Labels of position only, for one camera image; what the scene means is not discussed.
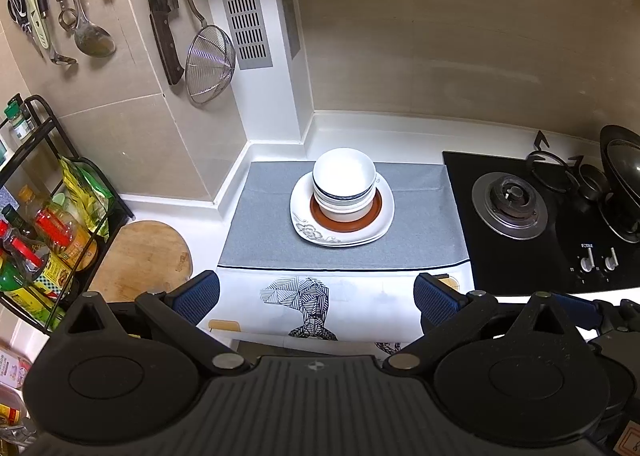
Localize white bowl with blue pattern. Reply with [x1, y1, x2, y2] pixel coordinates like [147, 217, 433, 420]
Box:
[313, 181, 376, 206]

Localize cleaver with wooden handle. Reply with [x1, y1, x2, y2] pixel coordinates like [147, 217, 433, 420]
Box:
[136, 0, 187, 87]

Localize brown round plate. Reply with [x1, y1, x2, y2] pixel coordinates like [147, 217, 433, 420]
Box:
[309, 188, 384, 231]

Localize white printed cloth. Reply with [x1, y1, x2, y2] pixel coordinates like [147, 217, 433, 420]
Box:
[196, 261, 475, 354]

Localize steel wire skimmer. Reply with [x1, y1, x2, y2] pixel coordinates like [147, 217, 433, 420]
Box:
[172, 0, 237, 105]

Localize black gas stove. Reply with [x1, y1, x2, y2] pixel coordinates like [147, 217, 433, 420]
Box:
[442, 150, 640, 296]

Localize wide grey vent grille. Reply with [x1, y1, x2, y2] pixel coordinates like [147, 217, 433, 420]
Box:
[210, 0, 275, 71]

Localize cream ceramic bowl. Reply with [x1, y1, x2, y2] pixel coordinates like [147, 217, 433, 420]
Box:
[318, 198, 374, 224]

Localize green bottle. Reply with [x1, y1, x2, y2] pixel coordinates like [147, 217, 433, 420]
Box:
[0, 258, 43, 296]

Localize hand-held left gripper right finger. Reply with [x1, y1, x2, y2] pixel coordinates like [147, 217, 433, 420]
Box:
[381, 272, 574, 373]

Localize black metal rack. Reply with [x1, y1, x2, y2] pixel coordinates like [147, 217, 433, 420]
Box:
[0, 95, 135, 334]

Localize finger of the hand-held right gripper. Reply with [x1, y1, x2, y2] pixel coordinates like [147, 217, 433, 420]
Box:
[550, 294, 640, 337]

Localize spice jar with green cap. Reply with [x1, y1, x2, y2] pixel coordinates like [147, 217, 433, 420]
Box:
[4, 101, 37, 143]

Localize black pan support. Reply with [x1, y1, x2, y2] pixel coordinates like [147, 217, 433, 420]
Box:
[524, 130, 610, 203]

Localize bottle with yellow label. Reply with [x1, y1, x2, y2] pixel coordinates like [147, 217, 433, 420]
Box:
[29, 256, 77, 304]

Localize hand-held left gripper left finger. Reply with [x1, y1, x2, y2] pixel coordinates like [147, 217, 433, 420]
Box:
[62, 270, 253, 373]

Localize dark bottle with red cap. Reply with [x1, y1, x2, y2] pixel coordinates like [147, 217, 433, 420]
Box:
[0, 205, 52, 287]

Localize pink food packet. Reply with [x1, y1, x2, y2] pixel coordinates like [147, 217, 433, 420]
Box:
[0, 343, 32, 390]

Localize white floral square plate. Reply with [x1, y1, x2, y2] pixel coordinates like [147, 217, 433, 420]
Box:
[296, 216, 396, 249]
[290, 170, 396, 245]

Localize round wooden cutting board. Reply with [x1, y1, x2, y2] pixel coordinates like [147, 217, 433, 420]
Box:
[87, 220, 194, 305]

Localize round gas burner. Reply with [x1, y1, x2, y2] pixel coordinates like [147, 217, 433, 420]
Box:
[471, 171, 549, 240]

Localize grey mat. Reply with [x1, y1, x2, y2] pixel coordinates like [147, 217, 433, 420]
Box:
[217, 161, 472, 268]

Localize black-handled scissors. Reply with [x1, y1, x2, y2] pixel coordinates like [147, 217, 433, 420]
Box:
[6, 0, 45, 60]

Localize black wok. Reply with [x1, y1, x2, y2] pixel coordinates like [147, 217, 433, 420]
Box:
[597, 124, 640, 245]

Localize cream peeler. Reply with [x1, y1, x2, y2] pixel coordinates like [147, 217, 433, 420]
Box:
[23, 0, 52, 50]

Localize green and yellow packets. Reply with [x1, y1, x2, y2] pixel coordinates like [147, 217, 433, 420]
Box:
[59, 157, 114, 239]

